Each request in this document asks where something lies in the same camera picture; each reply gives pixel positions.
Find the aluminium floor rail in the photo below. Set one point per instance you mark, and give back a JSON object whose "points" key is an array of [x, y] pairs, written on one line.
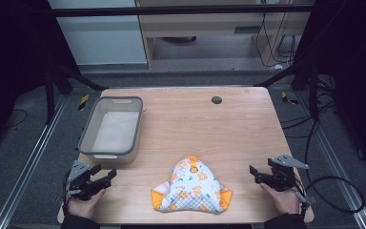
{"points": [[25, 165], [336, 162]]}

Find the white bin with grey rim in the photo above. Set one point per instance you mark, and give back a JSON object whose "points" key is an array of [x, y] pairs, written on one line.
{"points": [[114, 130]]}

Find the person's right hand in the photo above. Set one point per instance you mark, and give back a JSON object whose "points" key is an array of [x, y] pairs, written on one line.
{"points": [[282, 200]]}

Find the person's left hand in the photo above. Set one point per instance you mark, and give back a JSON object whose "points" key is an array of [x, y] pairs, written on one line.
{"points": [[84, 205]]}

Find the black metal frame stand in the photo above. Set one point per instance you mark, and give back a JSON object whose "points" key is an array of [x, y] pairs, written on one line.
{"points": [[49, 95], [313, 92]]}

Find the wooden shelf unit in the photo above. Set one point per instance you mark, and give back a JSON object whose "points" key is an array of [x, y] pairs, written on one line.
{"points": [[219, 31]]}

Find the yellow and black floor tape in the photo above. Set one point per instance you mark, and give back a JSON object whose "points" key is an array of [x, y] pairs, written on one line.
{"points": [[83, 101], [288, 98]]}

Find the white cabinet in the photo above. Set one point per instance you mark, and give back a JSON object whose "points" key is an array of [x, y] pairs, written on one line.
{"points": [[98, 31]]}

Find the black horizontal frame bar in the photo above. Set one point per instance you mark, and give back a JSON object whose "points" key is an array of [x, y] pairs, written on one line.
{"points": [[181, 11]]}

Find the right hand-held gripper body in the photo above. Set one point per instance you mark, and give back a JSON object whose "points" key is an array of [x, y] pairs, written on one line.
{"points": [[281, 176]]}

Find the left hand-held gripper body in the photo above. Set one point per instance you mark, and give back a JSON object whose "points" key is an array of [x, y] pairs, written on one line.
{"points": [[82, 184]]}

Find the quilted white and orange bib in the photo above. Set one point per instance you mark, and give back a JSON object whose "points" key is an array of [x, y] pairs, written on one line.
{"points": [[192, 187]]}

